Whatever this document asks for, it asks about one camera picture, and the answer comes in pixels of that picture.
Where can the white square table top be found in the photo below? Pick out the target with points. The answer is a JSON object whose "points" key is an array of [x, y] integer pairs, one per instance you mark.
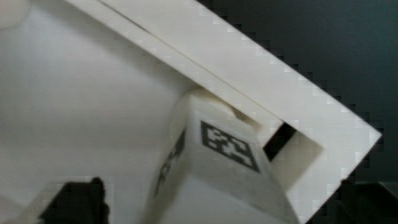
{"points": [[103, 58]]}

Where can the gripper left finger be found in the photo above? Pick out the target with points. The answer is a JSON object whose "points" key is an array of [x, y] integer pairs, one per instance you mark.
{"points": [[78, 206]]}

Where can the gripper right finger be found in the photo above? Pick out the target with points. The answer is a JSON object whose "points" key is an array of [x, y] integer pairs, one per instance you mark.
{"points": [[368, 203]]}

